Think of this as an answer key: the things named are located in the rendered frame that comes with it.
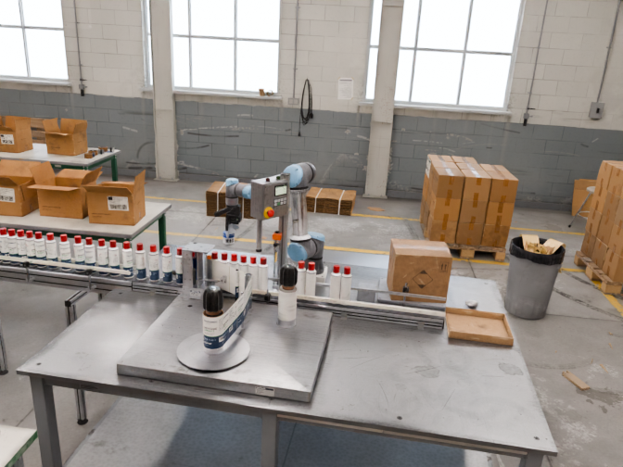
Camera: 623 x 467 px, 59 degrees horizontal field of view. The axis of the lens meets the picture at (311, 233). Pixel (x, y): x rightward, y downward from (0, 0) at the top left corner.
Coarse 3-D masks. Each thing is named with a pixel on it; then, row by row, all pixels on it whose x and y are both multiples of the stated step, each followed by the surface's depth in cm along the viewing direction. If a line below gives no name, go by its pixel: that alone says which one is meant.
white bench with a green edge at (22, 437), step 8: (0, 432) 192; (8, 432) 192; (16, 432) 192; (24, 432) 192; (32, 432) 193; (0, 440) 188; (8, 440) 188; (16, 440) 188; (24, 440) 189; (32, 440) 192; (0, 448) 184; (8, 448) 185; (16, 448) 185; (24, 448) 187; (0, 456) 181; (8, 456) 181; (16, 456) 183; (0, 464) 178; (8, 464) 179; (16, 464) 190
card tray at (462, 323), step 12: (456, 312) 287; (468, 312) 286; (480, 312) 285; (492, 312) 283; (456, 324) 276; (468, 324) 277; (480, 324) 277; (492, 324) 278; (504, 324) 279; (456, 336) 263; (468, 336) 262; (480, 336) 261; (492, 336) 260; (504, 336) 267
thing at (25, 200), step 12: (0, 168) 432; (12, 168) 432; (24, 168) 432; (0, 180) 397; (12, 180) 431; (24, 180) 430; (0, 192) 407; (12, 192) 406; (24, 192) 409; (36, 192) 426; (0, 204) 410; (12, 204) 409; (24, 204) 413; (36, 204) 430
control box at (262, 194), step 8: (256, 184) 271; (264, 184) 268; (272, 184) 271; (256, 192) 272; (264, 192) 269; (272, 192) 272; (256, 200) 273; (264, 200) 270; (272, 200) 274; (256, 208) 275; (264, 208) 272; (272, 208) 275; (280, 208) 280; (256, 216) 276; (264, 216) 273
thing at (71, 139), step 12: (48, 120) 618; (72, 120) 632; (84, 120) 630; (48, 132) 617; (60, 132) 636; (72, 132) 633; (84, 132) 627; (48, 144) 614; (60, 144) 611; (72, 144) 609; (84, 144) 629
